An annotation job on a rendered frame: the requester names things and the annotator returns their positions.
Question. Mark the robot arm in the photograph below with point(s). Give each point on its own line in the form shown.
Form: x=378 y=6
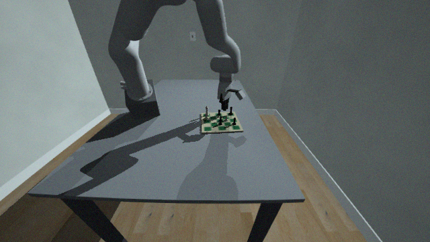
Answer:
x=132 y=23

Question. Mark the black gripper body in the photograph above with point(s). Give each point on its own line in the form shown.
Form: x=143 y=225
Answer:
x=222 y=88

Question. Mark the green and cream chessboard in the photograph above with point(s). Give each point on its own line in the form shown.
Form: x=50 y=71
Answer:
x=211 y=125

